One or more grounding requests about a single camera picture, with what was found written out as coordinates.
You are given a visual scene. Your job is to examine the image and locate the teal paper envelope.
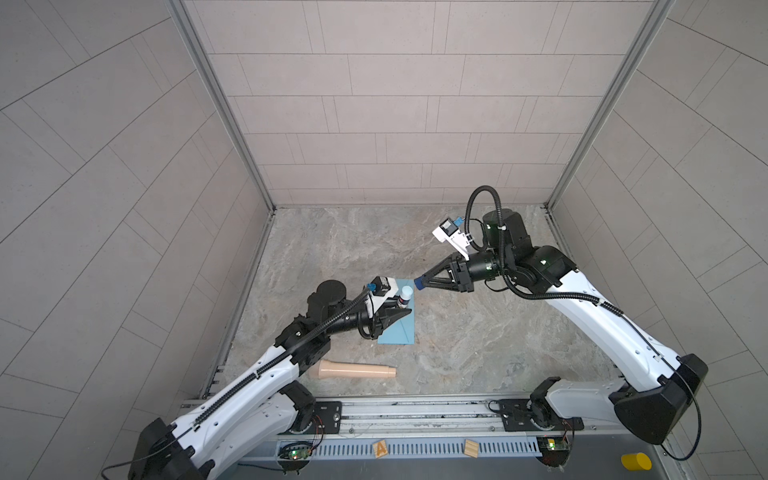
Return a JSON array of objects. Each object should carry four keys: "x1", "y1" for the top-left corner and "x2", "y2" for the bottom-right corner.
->
[{"x1": 377, "y1": 279, "x2": 415, "y2": 345}]

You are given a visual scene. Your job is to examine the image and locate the blue white glue stick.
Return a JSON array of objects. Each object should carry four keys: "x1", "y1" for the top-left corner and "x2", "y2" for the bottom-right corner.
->
[{"x1": 398, "y1": 285, "x2": 414, "y2": 308}]

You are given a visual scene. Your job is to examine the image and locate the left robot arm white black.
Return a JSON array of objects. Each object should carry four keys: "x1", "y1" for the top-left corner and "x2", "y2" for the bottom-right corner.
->
[{"x1": 123, "y1": 276, "x2": 414, "y2": 479}]

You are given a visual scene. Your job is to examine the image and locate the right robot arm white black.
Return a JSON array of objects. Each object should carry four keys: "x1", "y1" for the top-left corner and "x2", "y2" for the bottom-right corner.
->
[{"x1": 414, "y1": 185, "x2": 709, "y2": 446}]

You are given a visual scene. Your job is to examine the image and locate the wooden letter A block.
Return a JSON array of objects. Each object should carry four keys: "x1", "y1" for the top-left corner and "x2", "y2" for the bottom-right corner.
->
[{"x1": 373, "y1": 439, "x2": 389, "y2": 459}]

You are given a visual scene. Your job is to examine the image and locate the beige plastic toy microphone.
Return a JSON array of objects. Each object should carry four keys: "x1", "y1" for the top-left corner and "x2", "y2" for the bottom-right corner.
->
[{"x1": 317, "y1": 360, "x2": 397, "y2": 379}]

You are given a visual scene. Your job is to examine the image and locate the plain wooden block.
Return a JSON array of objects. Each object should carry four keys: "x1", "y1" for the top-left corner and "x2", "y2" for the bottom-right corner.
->
[{"x1": 463, "y1": 439, "x2": 480, "y2": 458}]

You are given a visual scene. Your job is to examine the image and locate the yellow cylinder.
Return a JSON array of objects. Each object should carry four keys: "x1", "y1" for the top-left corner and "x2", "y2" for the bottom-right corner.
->
[{"x1": 621, "y1": 452, "x2": 653, "y2": 472}]

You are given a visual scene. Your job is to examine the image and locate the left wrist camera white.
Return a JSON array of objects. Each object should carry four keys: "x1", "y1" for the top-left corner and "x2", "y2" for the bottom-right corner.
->
[{"x1": 367, "y1": 276, "x2": 399, "y2": 307}]

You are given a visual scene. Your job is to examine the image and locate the aluminium mounting rail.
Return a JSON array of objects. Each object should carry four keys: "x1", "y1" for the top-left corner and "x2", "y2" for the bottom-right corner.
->
[{"x1": 173, "y1": 391, "x2": 673, "y2": 444}]

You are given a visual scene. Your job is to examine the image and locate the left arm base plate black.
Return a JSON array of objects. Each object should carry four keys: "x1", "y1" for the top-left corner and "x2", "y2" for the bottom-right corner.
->
[{"x1": 287, "y1": 401, "x2": 343, "y2": 435}]

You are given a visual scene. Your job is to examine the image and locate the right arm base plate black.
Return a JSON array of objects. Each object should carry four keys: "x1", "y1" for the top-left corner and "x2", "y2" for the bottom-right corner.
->
[{"x1": 487, "y1": 398, "x2": 584, "y2": 433}]

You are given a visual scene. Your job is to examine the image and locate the grey slotted cable duct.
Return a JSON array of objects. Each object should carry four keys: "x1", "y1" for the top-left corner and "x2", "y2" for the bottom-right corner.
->
[{"x1": 310, "y1": 436, "x2": 542, "y2": 461}]

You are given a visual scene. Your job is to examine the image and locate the left circuit board with wires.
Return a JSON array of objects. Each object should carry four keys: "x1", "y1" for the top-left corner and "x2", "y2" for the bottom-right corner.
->
[{"x1": 278, "y1": 441, "x2": 314, "y2": 461}]

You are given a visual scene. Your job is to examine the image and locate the circuit board with wires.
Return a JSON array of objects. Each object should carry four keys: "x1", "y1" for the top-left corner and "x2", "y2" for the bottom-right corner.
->
[
  {"x1": 278, "y1": 441, "x2": 314, "y2": 461},
  {"x1": 536, "y1": 436, "x2": 571, "y2": 468}
]

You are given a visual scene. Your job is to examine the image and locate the right circuit board with wires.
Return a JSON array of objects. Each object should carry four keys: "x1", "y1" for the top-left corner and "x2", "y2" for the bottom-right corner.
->
[{"x1": 536, "y1": 436, "x2": 571, "y2": 468}]

